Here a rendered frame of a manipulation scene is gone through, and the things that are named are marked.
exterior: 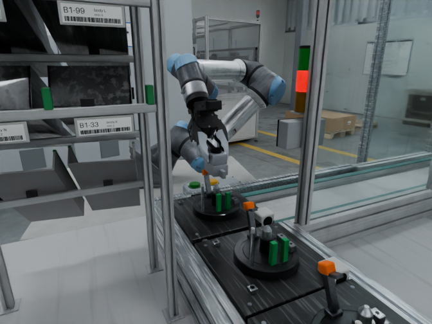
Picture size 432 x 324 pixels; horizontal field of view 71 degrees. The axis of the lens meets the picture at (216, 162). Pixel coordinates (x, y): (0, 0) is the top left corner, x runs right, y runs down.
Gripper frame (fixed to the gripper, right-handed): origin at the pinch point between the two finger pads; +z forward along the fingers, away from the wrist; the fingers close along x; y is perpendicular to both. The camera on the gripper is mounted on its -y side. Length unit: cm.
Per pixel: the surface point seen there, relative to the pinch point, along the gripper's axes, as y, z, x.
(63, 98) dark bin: -23.7, -4.0, 34.8
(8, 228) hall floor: 239, -56, 103
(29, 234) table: 40, 2, 52
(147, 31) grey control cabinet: 195, -249, -52
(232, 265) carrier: -7.5, 28.3, 7.4
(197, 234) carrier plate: 3.3, 18.9, 9.9
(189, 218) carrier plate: 10.0, 13.1, 8.6
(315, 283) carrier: -16.1, 35.7, -4.9
